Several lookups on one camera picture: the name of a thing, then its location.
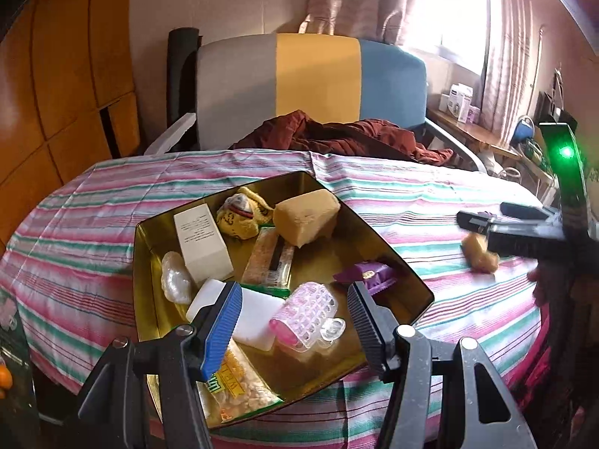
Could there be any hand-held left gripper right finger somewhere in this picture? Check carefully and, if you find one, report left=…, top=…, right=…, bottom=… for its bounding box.
left=347, top=281, right=536, bottom=449

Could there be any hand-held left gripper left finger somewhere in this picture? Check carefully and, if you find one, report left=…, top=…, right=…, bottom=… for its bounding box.
left=75, top=281, right=244, bottom=449

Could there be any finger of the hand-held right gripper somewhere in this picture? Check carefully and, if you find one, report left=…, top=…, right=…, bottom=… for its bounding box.
left=456, top=210, right=569, bottom=260
left=500, top=201, right=561, bottom=225

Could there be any gold metal tray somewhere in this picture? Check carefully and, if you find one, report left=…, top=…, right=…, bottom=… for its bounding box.
left=132, top=171, right=435, bottom=431

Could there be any small tan sponge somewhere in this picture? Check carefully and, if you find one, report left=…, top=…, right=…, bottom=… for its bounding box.
left=461, top=233, right=501, bottom=273

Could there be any peanut snack packet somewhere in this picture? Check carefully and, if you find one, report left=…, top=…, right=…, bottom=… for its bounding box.
left=197, top=341, right=284, bottom=426

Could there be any purple snack packet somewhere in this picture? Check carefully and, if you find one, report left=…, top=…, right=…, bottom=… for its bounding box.
left=333, top=262, right=396, bottom=296

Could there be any pink hair roller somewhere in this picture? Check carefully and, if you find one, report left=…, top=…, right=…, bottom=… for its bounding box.
left=269, top=282, right=338, bottom=351

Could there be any clear snack bar packet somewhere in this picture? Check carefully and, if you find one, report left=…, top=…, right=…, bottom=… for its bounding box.
left=241, top=227, right=297, bottom=297

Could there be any yellow plush toy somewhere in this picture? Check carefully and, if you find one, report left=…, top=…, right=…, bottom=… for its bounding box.
left=216, top=187, right=274, bottom=241

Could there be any large tan sponge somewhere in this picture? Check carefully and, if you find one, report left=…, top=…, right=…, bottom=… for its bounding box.
left=273, top=190, right=341, bottom=248

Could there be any person's right hand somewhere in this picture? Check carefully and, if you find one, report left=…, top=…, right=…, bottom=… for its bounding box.
left=526, top=262, right=555, bottom=309

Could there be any white foam block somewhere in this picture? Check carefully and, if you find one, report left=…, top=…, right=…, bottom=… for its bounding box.
left=186, top=278, right=286, bottom=351

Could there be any clear plastic bag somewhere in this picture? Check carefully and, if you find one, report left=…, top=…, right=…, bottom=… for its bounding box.
left=160, top=251, right=195, bottom=305

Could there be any blue round object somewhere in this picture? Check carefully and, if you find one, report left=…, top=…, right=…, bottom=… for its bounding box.
left=511, top=117, right=539, bottom=148

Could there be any wooden side desk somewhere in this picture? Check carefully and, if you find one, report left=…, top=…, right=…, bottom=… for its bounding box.
left=428, top=107, right=557, bottom=188

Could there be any cream cardboard box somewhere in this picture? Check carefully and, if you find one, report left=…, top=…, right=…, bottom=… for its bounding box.
left=173, top=203, right=235, bottom=284

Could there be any white and teal box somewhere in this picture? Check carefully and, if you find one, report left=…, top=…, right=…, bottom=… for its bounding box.
left=448, top=83, right=473, bottom=117

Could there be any striped tablecloth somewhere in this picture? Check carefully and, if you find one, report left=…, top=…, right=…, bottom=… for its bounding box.
left=0, top=147, right=550, bottom=449

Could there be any red-brown cloth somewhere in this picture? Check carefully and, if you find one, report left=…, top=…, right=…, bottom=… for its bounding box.
left=232, top=110, right=454, bottom=165

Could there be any glass side table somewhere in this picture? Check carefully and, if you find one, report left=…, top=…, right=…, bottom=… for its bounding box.
left=0, top=290, right=39, bottom=431

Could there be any bright window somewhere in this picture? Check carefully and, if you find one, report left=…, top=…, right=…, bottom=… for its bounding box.
left=407, top=0, right=492, bottom=76

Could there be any grey yellow blue chair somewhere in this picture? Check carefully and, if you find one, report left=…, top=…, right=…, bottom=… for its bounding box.
left=145, top=33, right=487, bottom=174

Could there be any wooden wardrobe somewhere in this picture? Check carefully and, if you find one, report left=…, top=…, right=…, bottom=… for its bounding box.
left=0, top=0, right=143, bottom=244

